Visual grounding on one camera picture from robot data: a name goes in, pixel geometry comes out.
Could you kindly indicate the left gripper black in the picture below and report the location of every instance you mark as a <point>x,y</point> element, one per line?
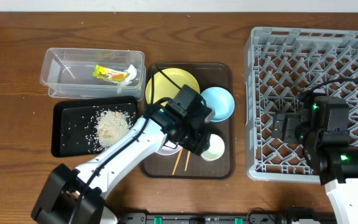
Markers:
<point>196,142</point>

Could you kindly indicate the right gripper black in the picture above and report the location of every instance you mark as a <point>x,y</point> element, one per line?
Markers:
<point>293,121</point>

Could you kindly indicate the white bowl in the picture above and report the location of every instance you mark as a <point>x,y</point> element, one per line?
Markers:
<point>168,148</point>

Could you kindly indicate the yellow plate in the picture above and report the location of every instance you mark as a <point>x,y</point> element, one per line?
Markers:
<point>165,88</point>

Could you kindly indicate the small pale green cup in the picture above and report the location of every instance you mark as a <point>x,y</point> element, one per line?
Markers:
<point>215,150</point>

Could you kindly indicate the light blue bowl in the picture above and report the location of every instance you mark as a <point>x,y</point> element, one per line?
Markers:
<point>221,100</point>

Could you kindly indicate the pile of rice grains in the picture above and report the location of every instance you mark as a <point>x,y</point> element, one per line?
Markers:
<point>110,127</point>

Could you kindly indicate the green snack wrapper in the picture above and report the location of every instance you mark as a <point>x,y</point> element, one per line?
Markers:
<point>109,75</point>

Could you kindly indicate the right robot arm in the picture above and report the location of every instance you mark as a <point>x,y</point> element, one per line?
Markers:
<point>337,168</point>

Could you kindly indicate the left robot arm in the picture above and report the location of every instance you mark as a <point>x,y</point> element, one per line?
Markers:
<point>79,195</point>

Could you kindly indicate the grey dishwasher rack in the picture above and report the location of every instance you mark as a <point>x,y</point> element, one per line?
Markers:
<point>279,64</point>

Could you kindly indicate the wooden chopstick left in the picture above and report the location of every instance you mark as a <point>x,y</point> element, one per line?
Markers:
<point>177,161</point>

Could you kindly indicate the wooden chopstick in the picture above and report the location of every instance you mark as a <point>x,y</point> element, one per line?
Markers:
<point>177,161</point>
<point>187,160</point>

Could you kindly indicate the wooden chopstick right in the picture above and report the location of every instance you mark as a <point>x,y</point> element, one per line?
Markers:
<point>187,160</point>

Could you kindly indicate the black plastic tray bin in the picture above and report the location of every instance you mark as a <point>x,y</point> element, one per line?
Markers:
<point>59,107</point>

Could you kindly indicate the clear plastic bin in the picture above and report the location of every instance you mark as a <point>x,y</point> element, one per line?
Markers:
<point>68,73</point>

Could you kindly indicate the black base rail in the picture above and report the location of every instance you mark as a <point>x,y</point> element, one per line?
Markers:
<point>142,218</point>

